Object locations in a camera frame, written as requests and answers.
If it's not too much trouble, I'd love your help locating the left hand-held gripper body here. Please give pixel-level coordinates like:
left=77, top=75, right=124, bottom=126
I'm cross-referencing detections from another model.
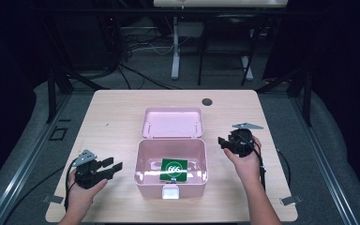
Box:
left=71, top=149, right=109, bottom=190

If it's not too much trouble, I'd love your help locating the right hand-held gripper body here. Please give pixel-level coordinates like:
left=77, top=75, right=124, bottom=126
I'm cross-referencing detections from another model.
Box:
left=229, top=122, right=264, bottom=158

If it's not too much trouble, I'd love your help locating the pink storage box with lid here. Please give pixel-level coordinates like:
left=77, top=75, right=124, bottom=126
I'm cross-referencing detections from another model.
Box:
left=133, top=107, right=209, bottom=201

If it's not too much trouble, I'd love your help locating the green card packet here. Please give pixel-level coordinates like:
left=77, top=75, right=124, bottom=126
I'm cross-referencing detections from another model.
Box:
left=158, top=157, right=189, bottom=184

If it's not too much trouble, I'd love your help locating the person's left hand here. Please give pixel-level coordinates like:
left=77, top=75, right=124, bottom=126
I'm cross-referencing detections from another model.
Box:
left=67, top=168, right=109, bottom=214

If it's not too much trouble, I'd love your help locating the person's right hand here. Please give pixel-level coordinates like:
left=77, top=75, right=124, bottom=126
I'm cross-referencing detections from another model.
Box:
left=223, top=135, right=263, bottom=189

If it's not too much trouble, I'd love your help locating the black metal stand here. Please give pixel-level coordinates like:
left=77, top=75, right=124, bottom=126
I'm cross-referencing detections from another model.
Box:
left=255, top=67, right=314, bottom=128
left=40, top=18, right=111, bottom=124

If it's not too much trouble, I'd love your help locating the black metal stool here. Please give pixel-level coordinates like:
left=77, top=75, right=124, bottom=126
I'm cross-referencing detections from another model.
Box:
left=197, top=13, right=259, bottom=87

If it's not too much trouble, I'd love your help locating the white desk with legs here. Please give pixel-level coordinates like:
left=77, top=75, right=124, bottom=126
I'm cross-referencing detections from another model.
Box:
left=152, top=0, right=290, bottom=82

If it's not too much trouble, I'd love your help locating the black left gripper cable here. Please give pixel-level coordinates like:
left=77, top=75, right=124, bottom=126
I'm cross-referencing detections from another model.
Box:
left=63, top=157, right=80, bottom=212

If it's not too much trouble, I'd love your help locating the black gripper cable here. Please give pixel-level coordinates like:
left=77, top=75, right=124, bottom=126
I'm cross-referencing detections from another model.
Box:
left=246, top=137, right=267, bottom=192
left=63, top=157, right=80, bottom=212

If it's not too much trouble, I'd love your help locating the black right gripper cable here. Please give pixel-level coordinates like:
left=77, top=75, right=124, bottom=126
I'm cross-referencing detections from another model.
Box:
left=246, top=137, right=267, bottom=192

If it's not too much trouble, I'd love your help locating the grey table bracket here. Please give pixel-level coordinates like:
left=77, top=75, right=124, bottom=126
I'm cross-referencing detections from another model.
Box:
left=278, top=194, right=303, bottom=207
left=42, top=194, right=65, bottom=205

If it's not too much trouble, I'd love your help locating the thin black table cable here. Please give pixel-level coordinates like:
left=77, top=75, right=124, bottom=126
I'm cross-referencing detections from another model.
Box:
left=276, top=148, right=293, bottom=189

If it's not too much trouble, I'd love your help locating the aluminium floor rail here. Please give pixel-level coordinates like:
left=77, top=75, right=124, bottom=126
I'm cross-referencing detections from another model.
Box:
left=0, top=93, right=73, bottom=225
left=290, top=95, right=359, bottom=225

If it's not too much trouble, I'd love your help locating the bundle of floor cables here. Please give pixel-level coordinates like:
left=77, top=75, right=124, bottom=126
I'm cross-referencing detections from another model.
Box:
left=99, top=15, right=184, bottom=92

